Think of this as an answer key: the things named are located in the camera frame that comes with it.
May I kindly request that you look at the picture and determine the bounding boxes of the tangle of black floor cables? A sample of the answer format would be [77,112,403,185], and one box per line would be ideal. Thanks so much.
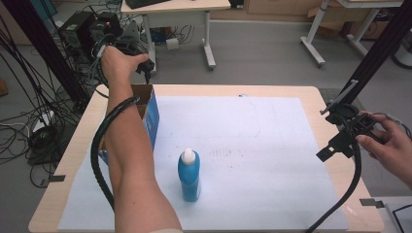
[0,18,98,189]

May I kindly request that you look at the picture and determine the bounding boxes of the wooden desk with white legs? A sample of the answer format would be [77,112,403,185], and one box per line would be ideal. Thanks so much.
[120,0,232,71]

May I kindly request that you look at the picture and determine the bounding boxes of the white power adapter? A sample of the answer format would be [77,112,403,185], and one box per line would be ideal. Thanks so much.
[165,37,181,51]

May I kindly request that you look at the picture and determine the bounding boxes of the blue bottle with white cap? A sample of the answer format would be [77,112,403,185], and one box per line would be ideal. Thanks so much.
[177,148,202,204]

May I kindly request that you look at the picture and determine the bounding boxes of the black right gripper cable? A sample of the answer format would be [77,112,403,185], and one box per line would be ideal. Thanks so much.
[305,118,362,233]

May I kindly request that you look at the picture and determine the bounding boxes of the white power strip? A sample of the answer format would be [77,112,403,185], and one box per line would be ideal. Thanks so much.
[31,110,55,133]

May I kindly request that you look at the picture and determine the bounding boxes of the black metal stand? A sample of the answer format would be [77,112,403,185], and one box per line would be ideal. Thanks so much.
[2,0,92,112]
[339,0,412,109]

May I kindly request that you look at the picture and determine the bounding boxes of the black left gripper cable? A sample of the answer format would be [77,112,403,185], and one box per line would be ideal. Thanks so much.
[89,95,141,212]

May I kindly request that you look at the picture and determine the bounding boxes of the person's right hand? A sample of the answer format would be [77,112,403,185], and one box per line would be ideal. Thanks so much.
[355,111,412,191]

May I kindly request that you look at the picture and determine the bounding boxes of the black computer case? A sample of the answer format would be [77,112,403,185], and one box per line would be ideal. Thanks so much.
[57,11,97,61]

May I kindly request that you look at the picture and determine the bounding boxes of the white paper sheet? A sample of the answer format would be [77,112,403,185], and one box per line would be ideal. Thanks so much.
[57,94,350,232]

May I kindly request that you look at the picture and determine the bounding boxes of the black keyboard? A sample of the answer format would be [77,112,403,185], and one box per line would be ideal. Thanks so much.
[124,0,172,10]

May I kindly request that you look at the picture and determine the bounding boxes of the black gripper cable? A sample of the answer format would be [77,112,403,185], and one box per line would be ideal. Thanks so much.
[89,95,141,212]
[305,118,362,233]

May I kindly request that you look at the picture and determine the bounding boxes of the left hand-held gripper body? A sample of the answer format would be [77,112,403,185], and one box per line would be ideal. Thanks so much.
[89,12,144,60]

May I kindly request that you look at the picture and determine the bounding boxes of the person's left hand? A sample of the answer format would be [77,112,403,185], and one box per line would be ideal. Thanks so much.
[100,45,151,88]

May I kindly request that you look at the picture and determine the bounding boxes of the black tape strip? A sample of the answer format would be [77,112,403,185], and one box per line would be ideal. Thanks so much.
[40,174,67,187]
[359,197,386,210]

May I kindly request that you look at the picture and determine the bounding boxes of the white table frame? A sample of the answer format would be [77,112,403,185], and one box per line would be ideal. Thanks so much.
[298,0,405,68]

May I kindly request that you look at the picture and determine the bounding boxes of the white board with black cable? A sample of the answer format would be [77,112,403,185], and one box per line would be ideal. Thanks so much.
[372,195,412,233]

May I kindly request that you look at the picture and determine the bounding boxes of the blue cardboard box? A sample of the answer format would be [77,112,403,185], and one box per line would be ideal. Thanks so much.
[98,83,161,167]

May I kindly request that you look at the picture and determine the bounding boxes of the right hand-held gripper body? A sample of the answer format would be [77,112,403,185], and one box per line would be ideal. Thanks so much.
[325,103,387,159]

